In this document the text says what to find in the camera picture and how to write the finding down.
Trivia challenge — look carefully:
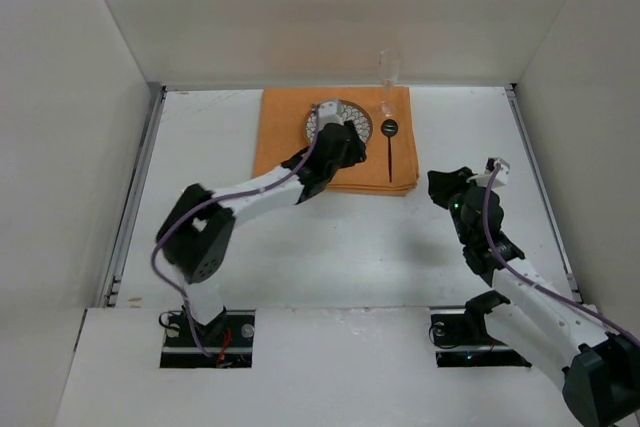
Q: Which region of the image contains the patterned ceramic plate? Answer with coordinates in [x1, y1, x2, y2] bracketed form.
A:
[303, 99, 373, 144]

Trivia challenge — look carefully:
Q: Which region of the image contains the black spoon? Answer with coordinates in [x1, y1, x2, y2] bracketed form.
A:
[381, 118, 399, 183]

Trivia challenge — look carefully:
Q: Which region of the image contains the orange cloth placemat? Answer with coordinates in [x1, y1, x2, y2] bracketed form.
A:
[253, 86, 420, 195]

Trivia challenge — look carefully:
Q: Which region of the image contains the clear wine glass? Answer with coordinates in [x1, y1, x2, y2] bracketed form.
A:
[378, 48, 401, 118]

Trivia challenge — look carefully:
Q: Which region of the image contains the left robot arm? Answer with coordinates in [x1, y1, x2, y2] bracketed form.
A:
[151, 120, 366, 346]

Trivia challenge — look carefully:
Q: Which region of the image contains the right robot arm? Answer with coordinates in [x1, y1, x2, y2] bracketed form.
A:
[427, 157, 639, 426]

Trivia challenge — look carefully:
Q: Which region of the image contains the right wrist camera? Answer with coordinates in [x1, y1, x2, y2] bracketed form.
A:
[467, 157, 510, 188]

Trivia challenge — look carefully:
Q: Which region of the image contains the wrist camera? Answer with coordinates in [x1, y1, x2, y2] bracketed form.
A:
[467, 157, 510, 188]
[314, 99, 343, 128]

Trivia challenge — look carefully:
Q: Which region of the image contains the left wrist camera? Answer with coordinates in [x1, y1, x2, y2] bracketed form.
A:
[314, 99, 343, 128]

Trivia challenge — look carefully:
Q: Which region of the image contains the right aluminium rail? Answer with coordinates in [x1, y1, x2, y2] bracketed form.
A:
[504, 84, 584, 304]

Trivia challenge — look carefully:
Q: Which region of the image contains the aluminium rail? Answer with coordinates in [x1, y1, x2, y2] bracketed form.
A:
[504, 84, 584, 304]
[93, 82, 166, 308]

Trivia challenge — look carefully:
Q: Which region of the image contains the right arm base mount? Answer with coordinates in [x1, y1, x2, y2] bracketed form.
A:
[428, 291, 532, 368]

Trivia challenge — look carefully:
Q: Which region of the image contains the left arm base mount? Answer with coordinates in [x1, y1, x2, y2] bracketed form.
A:
[158, 310, 256, 369]

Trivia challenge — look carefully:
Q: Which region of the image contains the left aluminium rail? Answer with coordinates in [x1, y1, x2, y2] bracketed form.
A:
[93, 82, 166, 308]

